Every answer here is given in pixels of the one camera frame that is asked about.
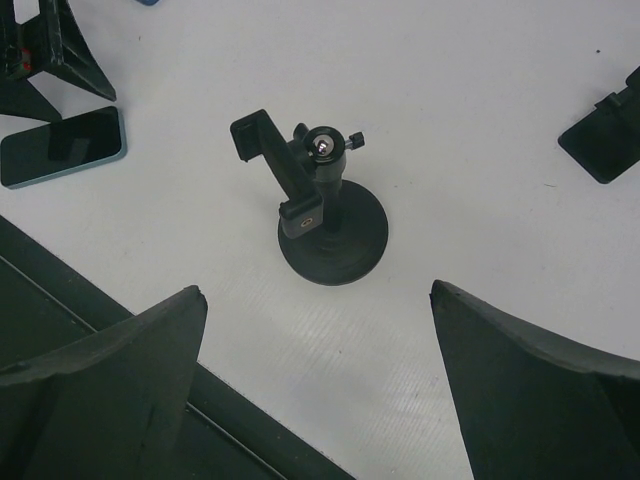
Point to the black folding phone stand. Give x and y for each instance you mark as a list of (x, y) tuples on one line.
[(605, 143)]

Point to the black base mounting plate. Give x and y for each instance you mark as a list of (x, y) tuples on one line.
[(46, 305)]

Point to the black phone blue edge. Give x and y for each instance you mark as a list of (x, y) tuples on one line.
[(61, 148)]

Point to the black round-base phone stand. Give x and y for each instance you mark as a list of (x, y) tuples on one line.
[(331, 231)]

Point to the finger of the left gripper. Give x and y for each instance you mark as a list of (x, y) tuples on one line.
[(19, 97), (58, 47)]

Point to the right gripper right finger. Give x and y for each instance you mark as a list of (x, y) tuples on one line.
[(532, 404)]

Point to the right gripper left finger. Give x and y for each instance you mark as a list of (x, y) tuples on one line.
[(108, 406)]

